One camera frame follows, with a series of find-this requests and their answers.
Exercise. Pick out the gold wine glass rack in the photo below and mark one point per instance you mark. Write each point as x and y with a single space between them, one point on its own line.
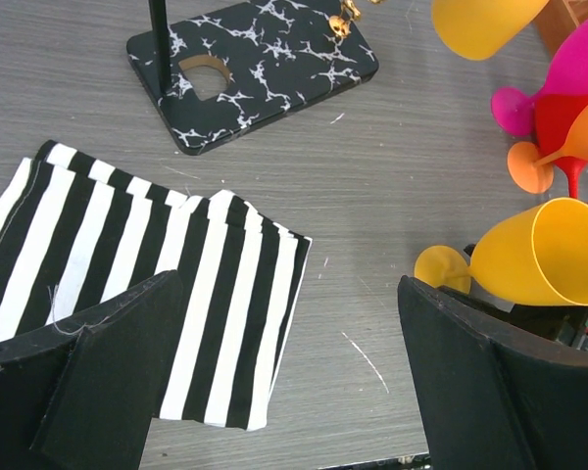
218 76

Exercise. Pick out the orange plastic wine glass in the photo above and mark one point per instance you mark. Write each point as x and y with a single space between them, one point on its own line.
533 172

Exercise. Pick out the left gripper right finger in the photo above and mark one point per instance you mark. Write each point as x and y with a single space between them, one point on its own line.
491 395

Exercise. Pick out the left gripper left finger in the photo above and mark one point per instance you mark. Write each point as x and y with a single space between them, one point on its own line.
81 393

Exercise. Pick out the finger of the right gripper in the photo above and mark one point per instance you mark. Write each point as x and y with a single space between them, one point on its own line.
566 325

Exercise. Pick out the pink plastic wine glass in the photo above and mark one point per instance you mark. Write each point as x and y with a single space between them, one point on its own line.
567 74

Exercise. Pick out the red plastic wine glass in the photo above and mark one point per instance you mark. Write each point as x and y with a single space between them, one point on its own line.
553 117

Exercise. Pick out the yellow plastic wine glass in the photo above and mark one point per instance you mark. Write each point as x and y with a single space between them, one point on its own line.
477 29

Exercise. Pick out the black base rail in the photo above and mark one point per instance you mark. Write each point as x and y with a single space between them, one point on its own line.
419 461

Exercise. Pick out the orange compartment tray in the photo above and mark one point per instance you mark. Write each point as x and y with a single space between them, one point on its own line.
558 19

